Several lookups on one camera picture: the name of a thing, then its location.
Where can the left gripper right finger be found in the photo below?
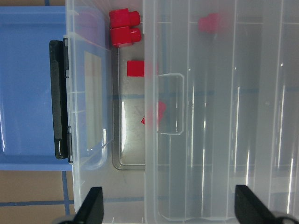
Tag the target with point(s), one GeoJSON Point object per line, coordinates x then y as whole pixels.
{"type": "Point", "coordinates": [249, 209]}

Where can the black box latch handle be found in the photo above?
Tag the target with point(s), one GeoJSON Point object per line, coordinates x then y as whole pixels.
{"type": "Point", "coordinates": [59, 68]}

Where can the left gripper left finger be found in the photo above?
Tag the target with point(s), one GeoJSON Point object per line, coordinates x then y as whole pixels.
{"type": "Point", "coordinates": [91, 210]}

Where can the red block in box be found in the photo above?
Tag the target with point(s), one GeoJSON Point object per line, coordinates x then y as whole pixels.
{"type": "Point", "coordinates": [124, 18]}
{"type": "Point", "coordinates": [210, 23]}
{"type": "Point", "coordinates": [137, 68]}
{"type": "Point", "coordinates": [125, 36]}

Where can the clear plastic box lid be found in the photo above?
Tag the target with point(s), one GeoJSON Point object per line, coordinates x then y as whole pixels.
{"type": "Point", "coordinates": [232, 108]}

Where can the blue plastic tray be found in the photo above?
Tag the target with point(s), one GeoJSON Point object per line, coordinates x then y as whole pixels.
{"type": "Point", "coordinates": [26, 129]}

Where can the red block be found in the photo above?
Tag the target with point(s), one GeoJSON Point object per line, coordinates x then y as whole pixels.
{"type": "Point", "coordinates": [125, 36]}
{"type": "Point", "coordinates": [124, 18]}
{"type": "Point", "coordinates": [137, 68]}
{"type": "Point", "coordinates": [154, 113]}
{"type": "Point", "coordinates": [210, 23]}

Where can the clear plastic storage box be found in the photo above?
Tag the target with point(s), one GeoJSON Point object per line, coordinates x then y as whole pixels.
{"type": "Point", "coordinates": [105, 109]}

